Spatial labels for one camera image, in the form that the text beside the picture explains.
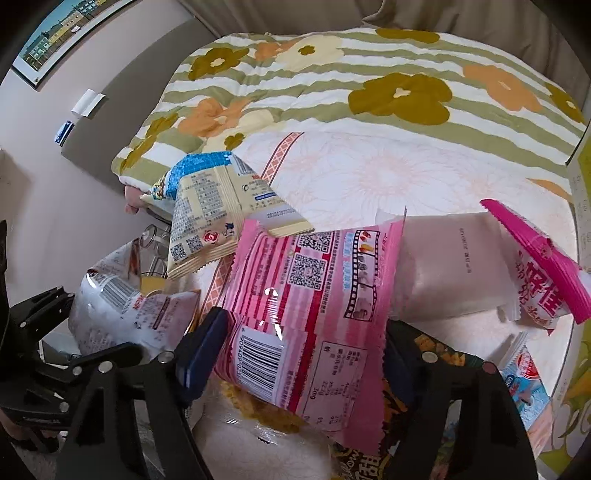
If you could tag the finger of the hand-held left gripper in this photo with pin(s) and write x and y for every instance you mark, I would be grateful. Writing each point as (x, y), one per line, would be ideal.
(87, 362)
(41, 314)

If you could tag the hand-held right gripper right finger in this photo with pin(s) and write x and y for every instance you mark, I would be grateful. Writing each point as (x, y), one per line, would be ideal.
(399, 369)

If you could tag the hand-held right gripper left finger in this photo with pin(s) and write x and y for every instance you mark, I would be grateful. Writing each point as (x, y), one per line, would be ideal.
(203, 355)

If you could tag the pink snack packet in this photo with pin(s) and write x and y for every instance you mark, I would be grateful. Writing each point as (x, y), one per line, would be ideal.
(314, 314)

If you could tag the plain white snack packet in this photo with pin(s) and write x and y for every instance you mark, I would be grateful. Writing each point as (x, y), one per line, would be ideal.
(448, 267)

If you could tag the blue and cream snack packet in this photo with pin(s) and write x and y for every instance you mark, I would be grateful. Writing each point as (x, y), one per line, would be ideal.
(207, 207)

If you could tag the dark snack packet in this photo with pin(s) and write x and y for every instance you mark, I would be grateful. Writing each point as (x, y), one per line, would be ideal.
(438, 346)

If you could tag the clear white red-print snack packet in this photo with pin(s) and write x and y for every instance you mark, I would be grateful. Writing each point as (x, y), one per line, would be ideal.
(115, 314)

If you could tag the clear bag of white snack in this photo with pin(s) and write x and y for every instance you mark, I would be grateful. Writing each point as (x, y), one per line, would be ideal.
(258, 452)

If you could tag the small blue red white packet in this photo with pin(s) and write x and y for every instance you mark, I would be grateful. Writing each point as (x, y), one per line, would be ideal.
(526, 378)

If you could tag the clear glass object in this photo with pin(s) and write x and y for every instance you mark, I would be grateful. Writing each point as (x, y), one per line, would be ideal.
(150, 237)

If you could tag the pink cloth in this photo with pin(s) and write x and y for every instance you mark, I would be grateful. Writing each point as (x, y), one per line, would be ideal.
(134, 198)

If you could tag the white packet with magenta edge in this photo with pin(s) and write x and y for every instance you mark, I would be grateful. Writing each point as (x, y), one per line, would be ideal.
(540, 272)

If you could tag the framed picture of buildings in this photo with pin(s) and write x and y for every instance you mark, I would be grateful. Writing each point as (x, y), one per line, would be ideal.
(60, 41)

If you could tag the green striped floral quilt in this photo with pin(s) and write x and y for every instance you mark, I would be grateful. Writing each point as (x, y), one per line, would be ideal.
(323, 92)

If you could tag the blue wall card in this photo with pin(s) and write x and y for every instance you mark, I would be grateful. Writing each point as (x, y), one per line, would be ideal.
(63, 132)

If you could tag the white wall switch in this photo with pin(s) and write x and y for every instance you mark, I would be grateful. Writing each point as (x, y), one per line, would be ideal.
(87, 104)

